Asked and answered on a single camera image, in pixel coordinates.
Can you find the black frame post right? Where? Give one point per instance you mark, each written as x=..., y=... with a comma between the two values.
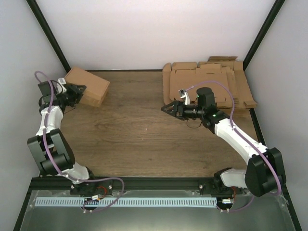
x=275, y=9

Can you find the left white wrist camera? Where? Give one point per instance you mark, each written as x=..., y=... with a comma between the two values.
x=62, y=81

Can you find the light blue slotted cable duct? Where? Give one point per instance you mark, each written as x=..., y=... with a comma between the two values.
x=127, y=202

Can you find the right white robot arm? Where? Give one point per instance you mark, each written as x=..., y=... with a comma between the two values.
x=265, y=171

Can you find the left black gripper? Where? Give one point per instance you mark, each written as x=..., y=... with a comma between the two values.
x=77, y=94

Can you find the pile of flat cardboard blanks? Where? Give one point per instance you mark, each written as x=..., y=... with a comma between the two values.
x=220, y=73

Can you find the stack of folded cardboard boxes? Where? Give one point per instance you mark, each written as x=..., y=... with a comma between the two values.
x=92, y=99

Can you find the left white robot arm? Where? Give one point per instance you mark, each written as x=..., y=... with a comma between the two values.
x=49, y=148

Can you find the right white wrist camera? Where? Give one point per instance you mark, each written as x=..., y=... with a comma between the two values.
x=184, y=96

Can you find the black frame post left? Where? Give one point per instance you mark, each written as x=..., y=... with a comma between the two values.
x=38, y=14

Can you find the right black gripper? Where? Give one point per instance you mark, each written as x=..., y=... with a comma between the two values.
x=178, y=105

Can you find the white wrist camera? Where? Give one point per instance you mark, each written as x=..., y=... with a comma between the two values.
x=184, y=96
x=62, y=81

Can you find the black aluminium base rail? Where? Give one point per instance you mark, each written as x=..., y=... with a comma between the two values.
x=203, y=186

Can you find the brown cardboard box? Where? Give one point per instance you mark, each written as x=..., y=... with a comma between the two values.
x=94, y=84

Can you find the black frame post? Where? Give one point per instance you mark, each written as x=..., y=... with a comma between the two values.
x=275, y=9
x=38, y=14

